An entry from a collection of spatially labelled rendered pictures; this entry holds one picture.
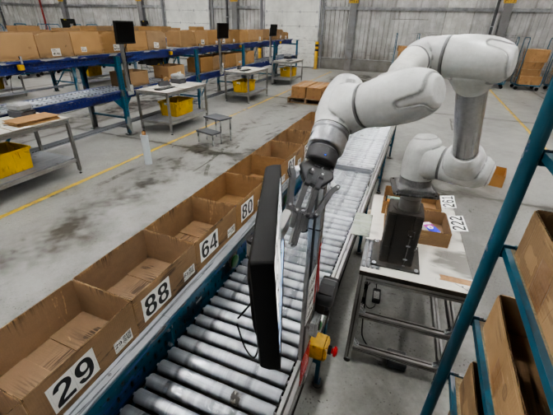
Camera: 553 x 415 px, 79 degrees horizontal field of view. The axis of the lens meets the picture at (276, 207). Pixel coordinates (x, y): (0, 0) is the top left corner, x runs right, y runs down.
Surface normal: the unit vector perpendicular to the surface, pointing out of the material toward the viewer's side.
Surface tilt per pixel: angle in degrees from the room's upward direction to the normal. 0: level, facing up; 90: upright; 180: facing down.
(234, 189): 89
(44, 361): 0
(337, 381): 0
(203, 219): 89
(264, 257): 4
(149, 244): 90
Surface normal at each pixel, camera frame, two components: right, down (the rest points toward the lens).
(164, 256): -0.37, 0.43
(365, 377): 0.02, -0.88
